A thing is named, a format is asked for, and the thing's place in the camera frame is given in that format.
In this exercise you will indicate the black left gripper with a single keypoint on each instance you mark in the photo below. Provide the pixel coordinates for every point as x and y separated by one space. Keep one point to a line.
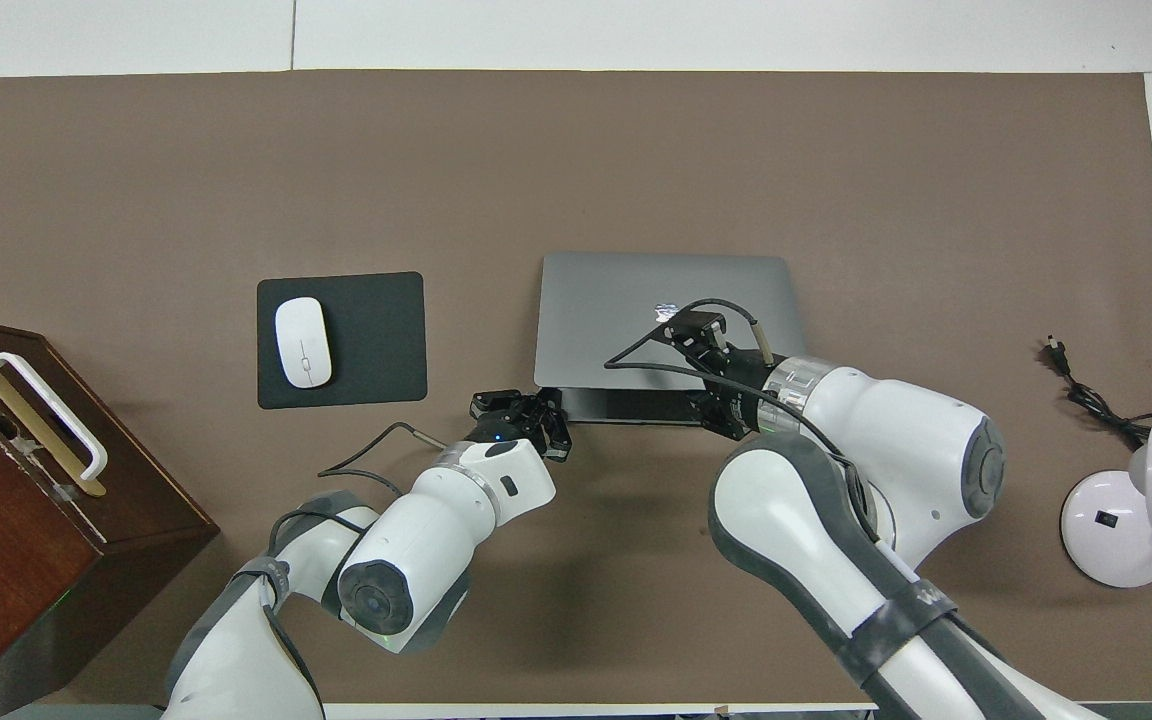
506 415

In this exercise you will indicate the white desk lamp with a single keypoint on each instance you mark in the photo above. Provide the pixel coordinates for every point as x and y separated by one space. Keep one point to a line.
1116 530

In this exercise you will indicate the dark brown wooden box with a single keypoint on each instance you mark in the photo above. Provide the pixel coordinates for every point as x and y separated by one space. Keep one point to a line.
136 500

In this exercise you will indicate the silver grey laptop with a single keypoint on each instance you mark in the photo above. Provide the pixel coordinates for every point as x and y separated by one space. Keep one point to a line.
606 310

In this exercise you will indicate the black mouse pad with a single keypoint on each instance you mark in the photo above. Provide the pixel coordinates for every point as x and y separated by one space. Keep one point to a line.
376 340

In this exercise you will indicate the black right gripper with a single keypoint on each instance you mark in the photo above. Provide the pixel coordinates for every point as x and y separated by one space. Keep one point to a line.
736 385

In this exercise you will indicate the white computer mouse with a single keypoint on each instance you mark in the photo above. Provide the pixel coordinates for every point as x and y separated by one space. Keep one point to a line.
304 340

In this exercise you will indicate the brown table mat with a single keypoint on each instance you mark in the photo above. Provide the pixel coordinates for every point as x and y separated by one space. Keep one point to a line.
576 160

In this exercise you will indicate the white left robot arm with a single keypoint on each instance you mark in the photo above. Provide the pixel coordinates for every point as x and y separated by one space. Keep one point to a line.
416 550

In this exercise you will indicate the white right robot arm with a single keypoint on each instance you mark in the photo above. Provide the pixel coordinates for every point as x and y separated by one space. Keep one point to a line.
896 460

